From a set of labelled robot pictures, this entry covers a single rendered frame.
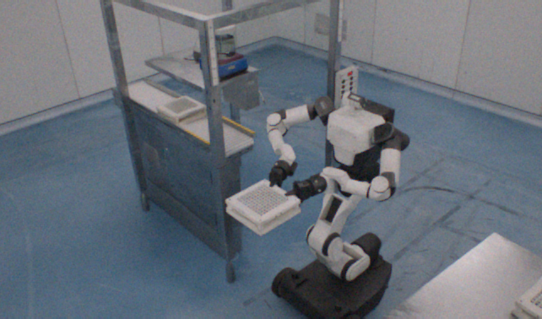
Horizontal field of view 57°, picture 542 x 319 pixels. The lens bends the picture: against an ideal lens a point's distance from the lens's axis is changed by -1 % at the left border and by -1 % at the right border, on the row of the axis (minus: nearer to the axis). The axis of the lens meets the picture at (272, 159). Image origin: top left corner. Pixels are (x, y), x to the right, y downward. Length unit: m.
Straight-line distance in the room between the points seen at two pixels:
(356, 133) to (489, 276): 0.87
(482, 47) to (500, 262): 3.69
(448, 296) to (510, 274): 0.32
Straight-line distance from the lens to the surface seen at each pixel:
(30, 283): 3.83
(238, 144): 3.01
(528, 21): 5.56
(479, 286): 2.27
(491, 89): 5.88
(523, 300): 2.17
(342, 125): 2.54
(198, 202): 3.51
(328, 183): 2.41
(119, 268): 3.70
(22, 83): 5.92
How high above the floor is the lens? 2.42
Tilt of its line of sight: 31 degrees down
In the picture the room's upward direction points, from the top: 2 degrees counter-clockwise
